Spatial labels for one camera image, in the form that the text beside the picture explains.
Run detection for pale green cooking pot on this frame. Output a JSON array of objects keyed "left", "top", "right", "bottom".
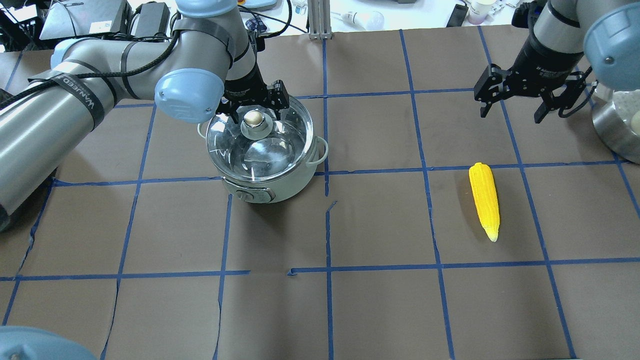
[{"left": 205, "top": 117, "right": 329, "bottom": 204}]

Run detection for white light bulb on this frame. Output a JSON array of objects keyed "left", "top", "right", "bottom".
[{"left": 339, "top": 10, "right": 386, "bottom": 31}]

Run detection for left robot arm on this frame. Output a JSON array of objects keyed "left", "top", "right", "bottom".
[{"left": 0, "top": 0, "right": 290, "bottom": 224}]

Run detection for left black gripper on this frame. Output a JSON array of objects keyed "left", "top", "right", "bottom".
[{"left": 215, "top": 70, "right": 291, "bottom": 125}]

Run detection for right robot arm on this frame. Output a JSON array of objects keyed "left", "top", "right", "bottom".
[{"left": 473, "top": 0, "right": 640, "bottom": 123}]

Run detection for black phone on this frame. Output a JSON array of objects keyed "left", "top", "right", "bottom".
[{"left": 446, "top": 4, "right": 469, "bottom": 28}]

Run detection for glass pot lid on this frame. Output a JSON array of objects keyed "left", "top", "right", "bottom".
[{"left": 206, "top": 96, "right": 320, "bottom": 183}]

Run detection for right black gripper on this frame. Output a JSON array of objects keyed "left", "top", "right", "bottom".
[{"left": 473, "top": 39, "right": 598, "bottom": 125}]

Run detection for black power adapter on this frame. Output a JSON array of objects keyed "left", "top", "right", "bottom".
[{"left": 131, "top": 2, "right": 170, "bottom": 38}]

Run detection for yellow corn cob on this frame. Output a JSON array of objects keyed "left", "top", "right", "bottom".
[{"left": 468, "top": 162, "right": 501, "bottom": 243}]

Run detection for steel steamer pot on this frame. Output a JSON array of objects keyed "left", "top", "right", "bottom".
[{"left": 592, "top": 84, "right": 640, "bottom": 165}]

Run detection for aluminium frame post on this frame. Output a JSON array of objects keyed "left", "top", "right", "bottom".
[{"left": 307, "top": 0, "right": 334, "bottom": 41}]

